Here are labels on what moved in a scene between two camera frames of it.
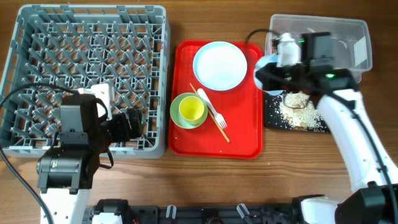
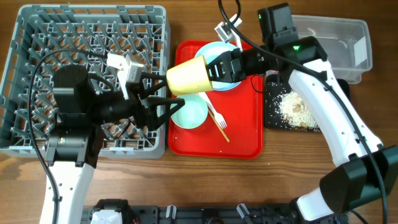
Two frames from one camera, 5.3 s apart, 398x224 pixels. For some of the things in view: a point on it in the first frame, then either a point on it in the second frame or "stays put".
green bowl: (175, 114) stays put
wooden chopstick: (212, 117) stays put
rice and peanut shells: (298, 112) stays put
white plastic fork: (219, 117) stays put
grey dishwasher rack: (125, 47) stays put
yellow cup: (191, 109) to (189, 77)
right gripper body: (290, 76) to (239, 65)
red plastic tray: (241, 107) stays put
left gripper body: (117, 129) to (137, 112)
